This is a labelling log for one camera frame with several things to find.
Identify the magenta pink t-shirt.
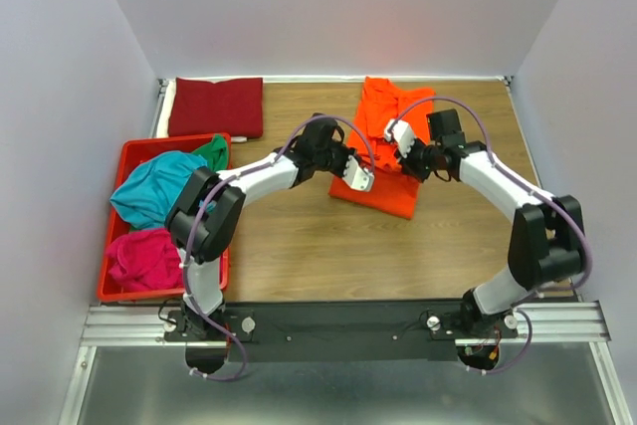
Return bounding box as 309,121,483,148
106,228,183,293

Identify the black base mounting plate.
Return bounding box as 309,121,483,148
164,299,518,373

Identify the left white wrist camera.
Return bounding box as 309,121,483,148
341,155,374,192

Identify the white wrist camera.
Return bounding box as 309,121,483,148
383,118,417,158
341,155,374,192

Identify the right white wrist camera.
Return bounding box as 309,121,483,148
383,118,417,158

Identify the red plastic crate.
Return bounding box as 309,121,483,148
97,132,231,303

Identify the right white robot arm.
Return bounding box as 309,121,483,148
384,109,591,337

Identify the front aluminium extrusion rail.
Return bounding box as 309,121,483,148
81,302,610,347

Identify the orange t-shirt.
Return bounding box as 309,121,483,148
328,77,436,220

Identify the grey aluminium frame rail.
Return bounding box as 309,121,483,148
148,79,169,138

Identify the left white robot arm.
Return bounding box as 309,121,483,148
165,113,375,340

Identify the teal blue t-shirt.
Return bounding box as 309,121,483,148
109,150,207,230

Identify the folded dark red t-shirt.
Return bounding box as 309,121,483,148
167,77,264,140

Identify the green t-shirt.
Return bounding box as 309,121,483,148
192,134,230,171

